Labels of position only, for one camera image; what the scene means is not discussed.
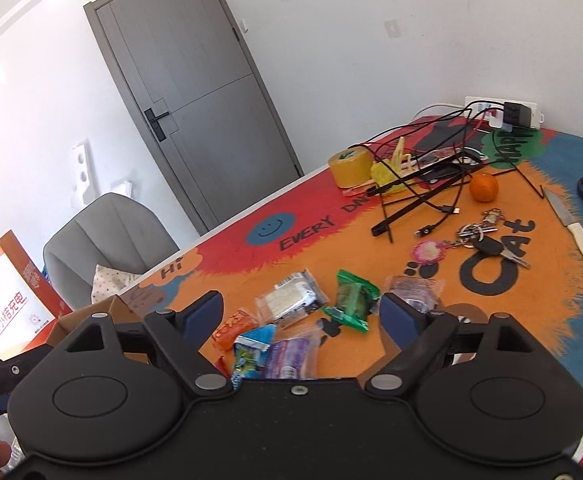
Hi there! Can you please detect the brown cardboard box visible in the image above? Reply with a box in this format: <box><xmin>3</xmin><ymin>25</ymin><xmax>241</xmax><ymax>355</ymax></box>
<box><xmin>31</xmin><ymin>294</ymin><xmax>149</xmax><ymax>366</ymax></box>

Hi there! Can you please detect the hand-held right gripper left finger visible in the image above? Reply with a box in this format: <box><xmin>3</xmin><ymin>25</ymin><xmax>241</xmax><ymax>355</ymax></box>
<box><xmin>64</xmin><ymin>291</ymin><xmax>233</xmax><ymax>397</ymax></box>

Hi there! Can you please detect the black charger plug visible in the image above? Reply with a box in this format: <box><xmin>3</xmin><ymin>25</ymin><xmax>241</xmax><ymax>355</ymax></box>
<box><xmin>502</xmin><ymin>101</ymin><xmax>532</xmax><ymax>128</ymax></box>

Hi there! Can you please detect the grey upholstered chair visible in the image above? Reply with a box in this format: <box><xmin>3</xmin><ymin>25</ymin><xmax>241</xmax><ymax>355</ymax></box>
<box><xmin>44</xmin><ymin>192</ymin><xmax>181</xmax><ymax>311</ymax></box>

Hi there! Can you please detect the clear packet with white snack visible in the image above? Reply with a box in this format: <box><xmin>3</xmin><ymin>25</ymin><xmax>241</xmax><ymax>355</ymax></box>
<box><xmin>255</xmin><ymin>269</ymin><xmax>331</xmax><ymax>328</ymax></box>

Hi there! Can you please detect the dotted beige cushion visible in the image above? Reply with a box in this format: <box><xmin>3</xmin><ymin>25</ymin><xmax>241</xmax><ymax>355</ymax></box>
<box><xmin>91</xmin><ymin>264</ymin><xmax>139</xmax><ymax>306</ymax></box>

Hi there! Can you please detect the orange snack packet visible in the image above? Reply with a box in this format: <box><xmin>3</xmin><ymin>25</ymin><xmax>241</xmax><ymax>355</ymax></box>
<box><xmin>211</xmin><ymin>308</ymin><xmax>257</xmax><ymax>351</ymax></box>

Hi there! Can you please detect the orange and white paper bag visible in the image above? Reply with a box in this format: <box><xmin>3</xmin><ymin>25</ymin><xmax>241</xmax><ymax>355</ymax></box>
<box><xmin>0</xmin><ymin>230</ymin><xmax>72</xmax><ymax>361</ymax></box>

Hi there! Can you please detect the black folding stand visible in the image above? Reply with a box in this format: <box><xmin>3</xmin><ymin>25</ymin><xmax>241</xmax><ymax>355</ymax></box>
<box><xmin>368</xmin><ymin>147</ymin><xmax>547</xmax><ymax>243</ymax></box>

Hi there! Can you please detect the black door handle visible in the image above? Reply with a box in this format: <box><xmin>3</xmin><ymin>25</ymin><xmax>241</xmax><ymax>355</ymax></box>
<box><xmin>144</xmin><ymin>107</ymin><xmax>172</xmax><ymax>142</ymax></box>

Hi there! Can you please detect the orange mandarin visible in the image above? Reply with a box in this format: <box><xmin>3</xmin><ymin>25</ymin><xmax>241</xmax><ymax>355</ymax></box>
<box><xmin>469</xmin><ymin>172</ymin><xmax>499</xmax><ymax>203</ymax></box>

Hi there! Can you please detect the green snack packet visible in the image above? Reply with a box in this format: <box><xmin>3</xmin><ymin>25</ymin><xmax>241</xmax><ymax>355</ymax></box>
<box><xmin>321</xmin><ymin>269</ymin><xmax>381</xmax><ymax>333</ymax></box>

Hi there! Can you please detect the white power strip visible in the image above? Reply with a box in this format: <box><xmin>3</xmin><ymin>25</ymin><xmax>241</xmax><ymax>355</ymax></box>
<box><xmin>464</xmin><ymin>96</ymin><xmax>546</xmax><ymax>128</ymax></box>

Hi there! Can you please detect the black charging cable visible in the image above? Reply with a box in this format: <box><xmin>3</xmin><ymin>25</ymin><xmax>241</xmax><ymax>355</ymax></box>
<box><xmin>414</xmin><ymin>175</ymin><xmax>472</xmax><ymax>238</ymax></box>

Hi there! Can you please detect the yellow tape roll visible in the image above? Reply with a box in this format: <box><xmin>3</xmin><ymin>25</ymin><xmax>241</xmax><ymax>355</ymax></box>
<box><xmin>328</xmin><ymin>147</ymin><xmax>373</xmax><ymax>188</ymax></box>

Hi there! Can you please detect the pink round keychain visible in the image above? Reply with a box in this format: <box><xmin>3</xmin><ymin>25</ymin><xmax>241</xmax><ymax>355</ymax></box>
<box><xmin>412</xmin><ymin>239</ymin><xmax>446</xmax><ymax>266</ymax></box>

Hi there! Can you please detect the colourful printed table mat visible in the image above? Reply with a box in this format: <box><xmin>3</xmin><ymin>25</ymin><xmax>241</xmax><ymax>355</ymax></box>
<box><xmin>121</xmin><ymin>116</ymin><xmax>583</xmax><ymax>411</ymax></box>

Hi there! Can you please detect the light purple snack packet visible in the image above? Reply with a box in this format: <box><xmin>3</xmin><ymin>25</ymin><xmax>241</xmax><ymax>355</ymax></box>
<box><xmin>264</xmin><ymin>332</ymin><xmax>322</xmax><ymax>381</ymax></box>

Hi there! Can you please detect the bunch of keys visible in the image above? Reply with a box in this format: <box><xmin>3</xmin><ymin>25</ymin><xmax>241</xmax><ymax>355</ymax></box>
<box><xmin>454</xmin><ymin>207</ymin><xmax>532</xmax><ymax>270</ymax></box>

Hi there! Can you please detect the blue snack packet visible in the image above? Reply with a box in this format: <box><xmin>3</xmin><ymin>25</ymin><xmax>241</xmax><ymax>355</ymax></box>
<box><xmin>230</xmin><ymin>324</ymin><xmax>278</xmax><ymax>381</ymax></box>

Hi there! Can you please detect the grey door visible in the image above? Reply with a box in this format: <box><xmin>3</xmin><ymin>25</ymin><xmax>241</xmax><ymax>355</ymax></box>
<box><xmin>84</xmin><ymin>0</ymin><xmax>305</xmax><ymax>236</ymax></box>

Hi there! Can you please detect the black phone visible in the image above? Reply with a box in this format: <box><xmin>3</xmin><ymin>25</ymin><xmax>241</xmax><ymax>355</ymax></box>
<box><xmin>419</xmin><ymin>157</ymin><xmax>487</xmax><ymax>186</ymax></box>

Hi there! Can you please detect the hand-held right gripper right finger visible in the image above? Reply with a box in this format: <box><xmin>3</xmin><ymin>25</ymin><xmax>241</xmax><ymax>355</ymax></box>
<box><xmin>365</xmin><ymin>292</ymin><xmax>542</xmax><ymax>397</ymax></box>

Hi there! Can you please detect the white panel with round holes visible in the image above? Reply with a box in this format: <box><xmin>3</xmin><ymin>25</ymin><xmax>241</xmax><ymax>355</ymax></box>
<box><xmin>71</xmin><ymin>135</ymin><xmax>94</xmax><ymax>208</ymax></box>

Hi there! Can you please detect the yellow crumpled packet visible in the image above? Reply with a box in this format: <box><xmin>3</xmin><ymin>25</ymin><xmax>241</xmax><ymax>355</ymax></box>
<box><xmin>370</xmin><ymin>137</ymin><xmax>415</xmax><ymax>196</ymax></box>

